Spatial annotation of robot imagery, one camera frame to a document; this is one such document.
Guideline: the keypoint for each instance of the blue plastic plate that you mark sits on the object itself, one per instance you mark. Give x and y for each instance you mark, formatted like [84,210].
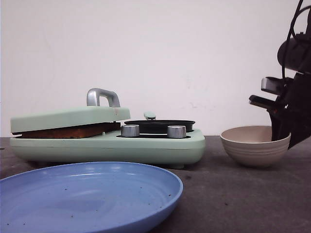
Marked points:
[97,197]

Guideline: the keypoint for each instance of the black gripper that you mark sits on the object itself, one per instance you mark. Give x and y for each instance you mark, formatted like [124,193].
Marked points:
[290,113]

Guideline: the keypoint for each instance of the black round frying pan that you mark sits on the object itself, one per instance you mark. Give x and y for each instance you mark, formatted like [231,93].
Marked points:
[153,125]

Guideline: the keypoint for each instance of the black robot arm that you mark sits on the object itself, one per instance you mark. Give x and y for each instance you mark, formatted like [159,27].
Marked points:
[296,54]

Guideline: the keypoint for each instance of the silver control knob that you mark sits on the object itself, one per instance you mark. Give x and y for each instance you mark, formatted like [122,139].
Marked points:
[176,131]
[130,130]

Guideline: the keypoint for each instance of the left silver control knob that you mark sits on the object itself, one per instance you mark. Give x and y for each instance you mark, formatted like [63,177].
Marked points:
[130,130]

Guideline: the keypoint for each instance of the beige ribbed bowl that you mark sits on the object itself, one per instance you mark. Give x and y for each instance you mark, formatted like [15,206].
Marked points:
[253,145]

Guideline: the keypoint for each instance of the mint green breakfast maker base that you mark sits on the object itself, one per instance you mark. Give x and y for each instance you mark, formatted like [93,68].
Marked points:
[155,149]

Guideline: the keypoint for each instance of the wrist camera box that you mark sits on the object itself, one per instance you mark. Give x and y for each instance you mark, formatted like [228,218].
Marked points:
[275,85]

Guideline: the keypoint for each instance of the white bread slice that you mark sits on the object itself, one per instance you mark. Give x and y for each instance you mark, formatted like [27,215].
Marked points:
[75,132]

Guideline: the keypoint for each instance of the right silver control knob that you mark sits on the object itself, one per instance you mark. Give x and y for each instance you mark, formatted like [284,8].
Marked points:
[176,131]

